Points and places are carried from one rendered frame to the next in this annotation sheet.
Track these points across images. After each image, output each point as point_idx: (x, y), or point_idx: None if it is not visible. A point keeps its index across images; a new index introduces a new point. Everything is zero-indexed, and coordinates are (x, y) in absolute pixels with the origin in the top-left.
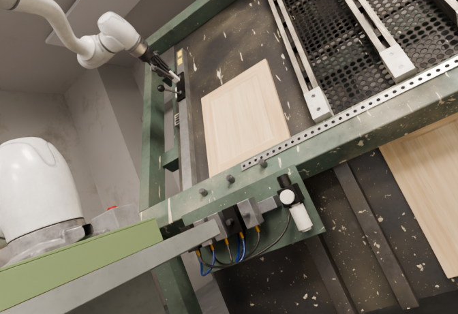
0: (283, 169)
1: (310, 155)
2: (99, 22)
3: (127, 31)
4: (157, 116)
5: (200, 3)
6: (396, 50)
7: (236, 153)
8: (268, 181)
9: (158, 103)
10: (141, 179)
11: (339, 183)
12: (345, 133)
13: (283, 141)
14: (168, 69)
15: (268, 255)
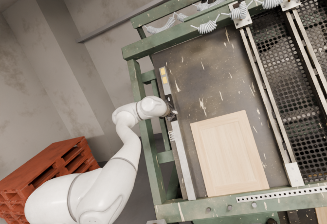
0: (268, 213)
1: (287, 208)
2: (144, 110)
3: (163, 110)
4: (148, 122)
5: (181, 30)
6: None
7: (226, 181)
8: (257, 216)
9: None
10: (150, 180)
11: None
12: (313, 201)
13: (267, 191)
14: (172, 110)
15: None
